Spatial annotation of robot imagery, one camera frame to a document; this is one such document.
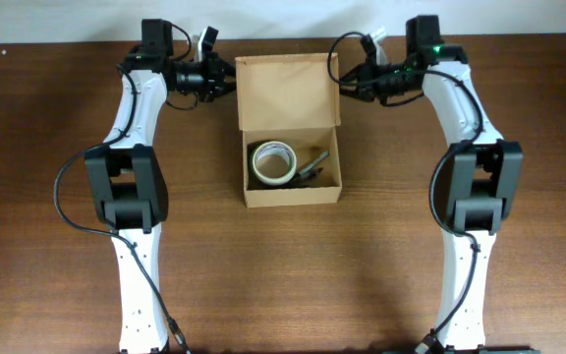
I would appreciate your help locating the black ballpoint pen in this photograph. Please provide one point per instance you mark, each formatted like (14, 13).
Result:
(302, 180)

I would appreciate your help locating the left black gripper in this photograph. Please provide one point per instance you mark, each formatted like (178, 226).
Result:
(216, 77)

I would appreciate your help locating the cream masking tape roll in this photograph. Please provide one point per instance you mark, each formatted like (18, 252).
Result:
(273, 163)

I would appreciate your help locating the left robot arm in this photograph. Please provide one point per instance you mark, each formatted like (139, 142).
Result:
(128, 190)

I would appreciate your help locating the cardboard box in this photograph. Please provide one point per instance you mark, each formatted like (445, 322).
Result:
(290, 98)

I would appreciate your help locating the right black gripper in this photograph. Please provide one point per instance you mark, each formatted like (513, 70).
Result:
(367, 85)

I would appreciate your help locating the black white marker pen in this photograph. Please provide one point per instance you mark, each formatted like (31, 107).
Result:
(313, 163)

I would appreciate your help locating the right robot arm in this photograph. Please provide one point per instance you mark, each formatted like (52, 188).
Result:
(473, 185)

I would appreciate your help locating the green tape roll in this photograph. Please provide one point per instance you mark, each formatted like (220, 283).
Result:
(251, 172)

